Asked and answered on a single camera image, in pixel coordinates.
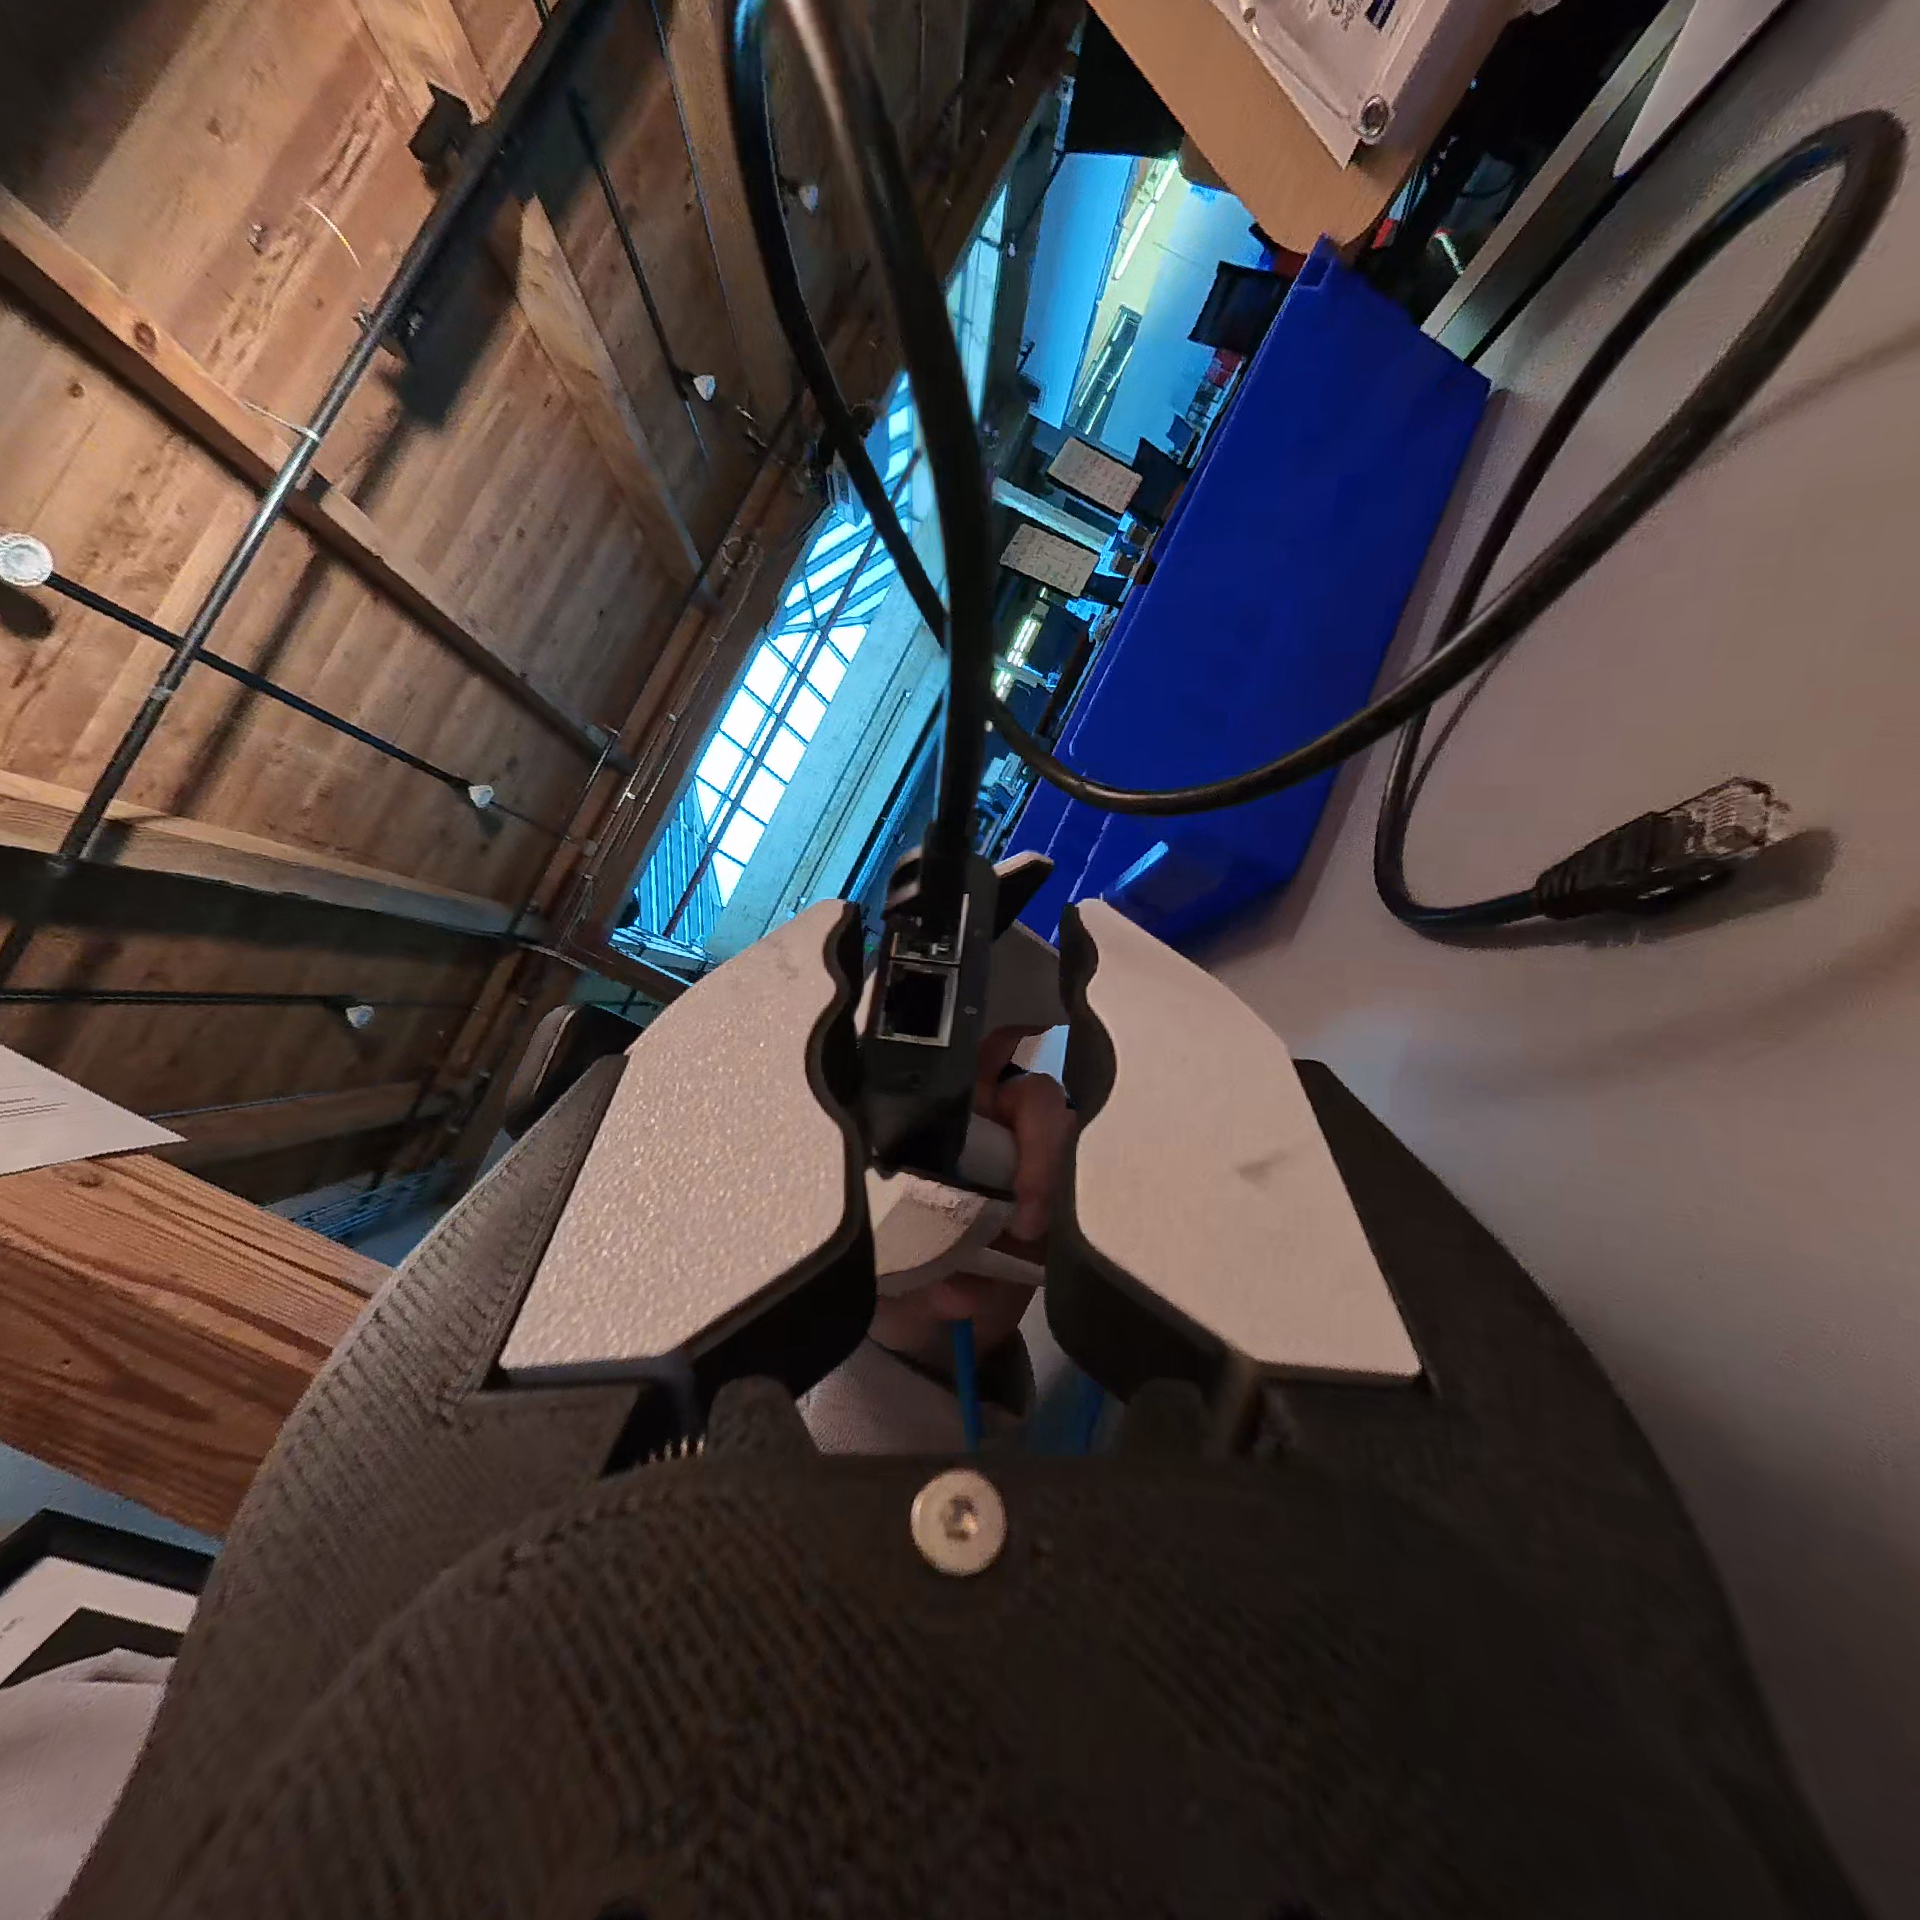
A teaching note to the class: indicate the grey desk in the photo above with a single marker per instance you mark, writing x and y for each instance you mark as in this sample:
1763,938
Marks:
1650,1200

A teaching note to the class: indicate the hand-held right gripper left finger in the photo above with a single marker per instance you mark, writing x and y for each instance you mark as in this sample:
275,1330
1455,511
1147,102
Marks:
690,1172

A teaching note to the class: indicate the blue storage bin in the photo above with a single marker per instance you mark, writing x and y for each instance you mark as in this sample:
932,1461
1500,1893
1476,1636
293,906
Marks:
1275,600

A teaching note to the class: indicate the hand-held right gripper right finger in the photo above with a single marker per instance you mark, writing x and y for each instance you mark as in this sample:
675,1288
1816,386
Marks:
1230,1185

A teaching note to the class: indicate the black network adapter box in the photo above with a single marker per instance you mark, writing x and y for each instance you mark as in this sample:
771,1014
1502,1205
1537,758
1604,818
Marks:
916,1098

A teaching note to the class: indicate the person's left hand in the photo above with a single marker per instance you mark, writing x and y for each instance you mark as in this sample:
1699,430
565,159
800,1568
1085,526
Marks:
1038,1156

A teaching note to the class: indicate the wooden document stand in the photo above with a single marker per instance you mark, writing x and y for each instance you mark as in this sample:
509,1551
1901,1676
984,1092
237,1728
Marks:
1275,180

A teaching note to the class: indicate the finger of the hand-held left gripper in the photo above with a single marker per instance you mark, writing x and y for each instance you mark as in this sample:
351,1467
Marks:
1022,974
924,1229

